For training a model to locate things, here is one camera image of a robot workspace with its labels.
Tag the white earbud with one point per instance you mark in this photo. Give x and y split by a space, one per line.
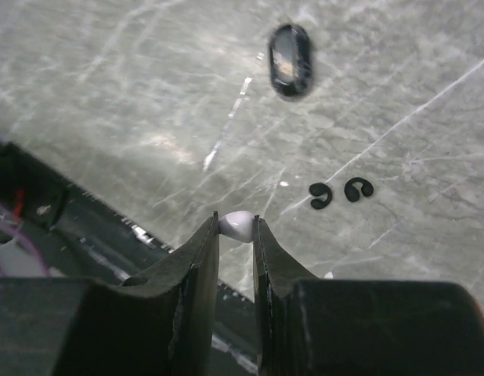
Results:
237 225

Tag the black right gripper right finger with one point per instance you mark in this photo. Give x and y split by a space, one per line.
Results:
312 326

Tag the black earbud charging case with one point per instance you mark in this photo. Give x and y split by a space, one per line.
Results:
290 61

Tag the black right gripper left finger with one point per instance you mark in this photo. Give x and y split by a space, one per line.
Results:
158 322

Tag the black clip earbud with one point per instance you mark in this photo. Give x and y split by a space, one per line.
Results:
322 195
356 187

